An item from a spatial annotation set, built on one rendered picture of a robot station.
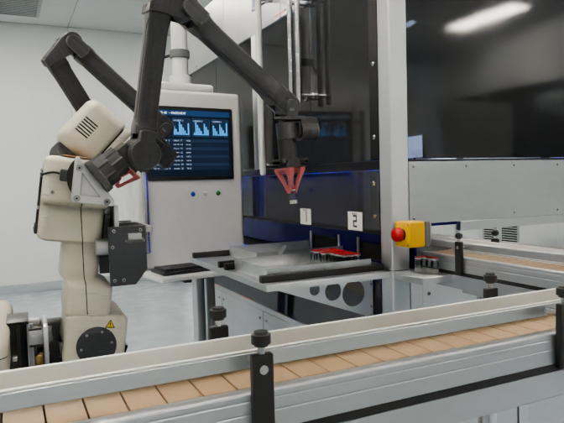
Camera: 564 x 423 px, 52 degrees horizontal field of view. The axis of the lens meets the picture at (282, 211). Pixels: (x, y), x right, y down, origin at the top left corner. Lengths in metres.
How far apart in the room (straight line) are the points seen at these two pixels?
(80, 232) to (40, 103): 5.42
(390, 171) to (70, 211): 0.90
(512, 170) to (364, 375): 1.42
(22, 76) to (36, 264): 2.07
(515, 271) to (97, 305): 1.08
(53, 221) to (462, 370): 1.16
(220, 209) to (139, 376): 1.97
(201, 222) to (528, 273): 1.46
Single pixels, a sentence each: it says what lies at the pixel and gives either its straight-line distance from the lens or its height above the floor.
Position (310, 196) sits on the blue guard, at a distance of 2.12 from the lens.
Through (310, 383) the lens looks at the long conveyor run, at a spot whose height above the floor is 0.93.
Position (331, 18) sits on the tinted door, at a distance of 2.06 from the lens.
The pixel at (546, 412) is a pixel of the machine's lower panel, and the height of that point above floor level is 0.33.
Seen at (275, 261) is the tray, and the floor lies 0.89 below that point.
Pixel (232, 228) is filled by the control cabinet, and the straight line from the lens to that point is 2.58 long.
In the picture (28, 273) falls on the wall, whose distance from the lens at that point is 7.00.
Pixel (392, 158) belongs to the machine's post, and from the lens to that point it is 1.71.
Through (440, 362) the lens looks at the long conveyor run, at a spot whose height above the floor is 0.93.
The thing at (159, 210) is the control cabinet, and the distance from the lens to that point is 2.44.
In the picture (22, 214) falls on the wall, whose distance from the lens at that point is 6.94.
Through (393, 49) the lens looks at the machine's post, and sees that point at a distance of 1.75.
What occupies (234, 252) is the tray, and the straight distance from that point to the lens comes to 2.13.
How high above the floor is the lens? 1.15
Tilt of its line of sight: 3 degrees down
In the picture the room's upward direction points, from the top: 2 degrees counter-clockwise
